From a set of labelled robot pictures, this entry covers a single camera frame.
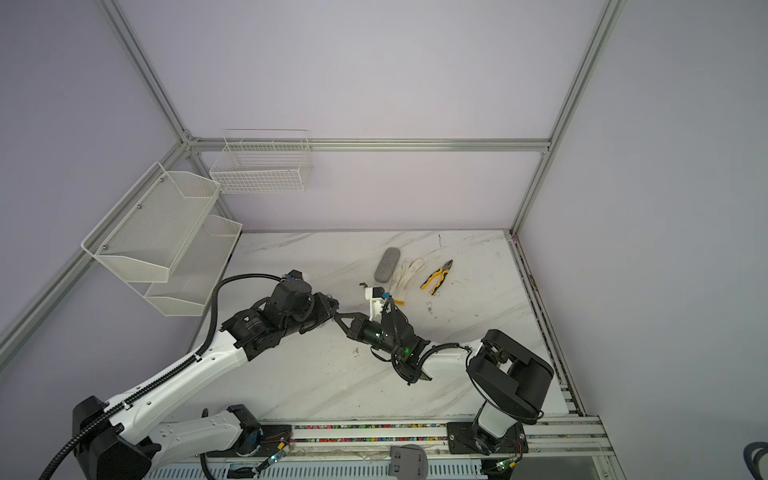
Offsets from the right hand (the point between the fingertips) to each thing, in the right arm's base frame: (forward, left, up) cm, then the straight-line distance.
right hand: (330, 321), depth 74 cm
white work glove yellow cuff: (+27, -18, -18) cm, 37 cm away
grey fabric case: (+32, -13, -16) cm, 38 cm away
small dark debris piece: (+25, -4, -19) cm, 32 cm away
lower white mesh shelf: (+20, +47, -6) cm, 52 cm away
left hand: (+4, -1, +1) cm, 4 cm away
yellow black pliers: (+31, -33, -19) cm, 49 cm away
